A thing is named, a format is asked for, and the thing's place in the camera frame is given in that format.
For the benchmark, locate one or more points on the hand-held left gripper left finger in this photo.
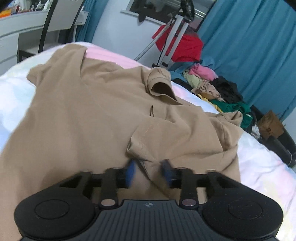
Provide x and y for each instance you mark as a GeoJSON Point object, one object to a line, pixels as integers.
{"type": "Point", "coordinates": [131, 171]}

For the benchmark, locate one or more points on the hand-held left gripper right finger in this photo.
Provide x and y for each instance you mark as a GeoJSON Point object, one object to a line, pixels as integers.
{"type": "Point", "coordinates": [167, 173]}

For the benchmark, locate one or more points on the tan printed t-shirt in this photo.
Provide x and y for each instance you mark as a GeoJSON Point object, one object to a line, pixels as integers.
{"type": "Point", "coordinates": [92, 104]}

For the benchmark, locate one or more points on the beige garment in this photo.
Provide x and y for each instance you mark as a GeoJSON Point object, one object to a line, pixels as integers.
{"type": "Point", "coordinates": [208, 90]}

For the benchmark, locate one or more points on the green garment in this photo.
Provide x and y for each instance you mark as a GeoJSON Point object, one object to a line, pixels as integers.
{"type": "Point", "coordinates": [233, 107]}

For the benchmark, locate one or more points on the yellow-green garment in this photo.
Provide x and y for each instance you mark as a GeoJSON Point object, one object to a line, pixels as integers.
{"type": "Point", "coordinates": [193, 80]}

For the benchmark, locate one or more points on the white patterned cloth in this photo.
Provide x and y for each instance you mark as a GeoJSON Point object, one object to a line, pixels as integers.
{"type": "Point", "coordinates": [255, 130]}

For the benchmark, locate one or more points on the black garment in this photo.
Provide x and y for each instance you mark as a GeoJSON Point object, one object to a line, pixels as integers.
{"type": "Point", "coordinates": [227, 89]}

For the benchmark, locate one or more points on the pink garment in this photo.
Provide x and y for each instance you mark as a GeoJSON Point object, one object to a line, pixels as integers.
{"type": "Point", "coordinates": [203, 71]}

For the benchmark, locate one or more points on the brown paper bag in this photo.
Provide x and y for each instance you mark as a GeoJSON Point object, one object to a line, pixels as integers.
{"type": "Point", "coordinates": [270, 125]}

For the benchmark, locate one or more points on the black sofa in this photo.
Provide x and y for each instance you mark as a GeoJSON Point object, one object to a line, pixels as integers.
{"type": "Point", "coordinates": [282, 148]}

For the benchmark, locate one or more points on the red garment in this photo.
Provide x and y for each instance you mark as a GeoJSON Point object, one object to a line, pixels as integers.
{"type": "Point", "coordinates": [187, 48]}

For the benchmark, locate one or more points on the narrow blue curtain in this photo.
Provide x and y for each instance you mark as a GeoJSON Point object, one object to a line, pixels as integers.
{"type": "Point", "coordinates": [92, 23]}

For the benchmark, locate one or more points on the small black cloth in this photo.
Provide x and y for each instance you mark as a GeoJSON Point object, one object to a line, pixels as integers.
{"type": "Point", "coordinates": [142, 17]}

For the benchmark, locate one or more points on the wide blue curtain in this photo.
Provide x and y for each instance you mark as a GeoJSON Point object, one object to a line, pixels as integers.
{"type": "Point", "coordinates": [254, 46]}

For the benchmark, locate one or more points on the dark window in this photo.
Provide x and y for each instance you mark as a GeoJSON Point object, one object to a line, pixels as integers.
{"type": "Point", "coordinates": [157, 9]}

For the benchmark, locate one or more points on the white dressing table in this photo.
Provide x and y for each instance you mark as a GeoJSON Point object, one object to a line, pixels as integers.
{"type": "Point", "coordinates": [9, 34]}

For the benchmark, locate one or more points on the row of cosmetic bottles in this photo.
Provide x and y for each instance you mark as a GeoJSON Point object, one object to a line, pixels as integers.
{"type": "Point", "coordinates": [34, 5]}

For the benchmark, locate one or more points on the orange tray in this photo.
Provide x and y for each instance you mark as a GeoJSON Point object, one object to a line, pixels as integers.
{"type": "Point", "coordinates": [4, 12]}

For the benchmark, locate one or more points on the silver tripod with camera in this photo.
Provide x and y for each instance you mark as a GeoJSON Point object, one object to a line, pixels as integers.
{"type": "Point", "coordinates": [175, 30]}

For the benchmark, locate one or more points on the white wall outlet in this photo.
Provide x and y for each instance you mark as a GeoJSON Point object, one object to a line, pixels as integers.
{"type": "Point", "coordinates": [82, 17]}

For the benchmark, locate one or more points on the white chair with black frame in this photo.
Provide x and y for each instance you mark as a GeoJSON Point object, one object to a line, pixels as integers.
{"type": "Point", "coordinates": [62, 20]}

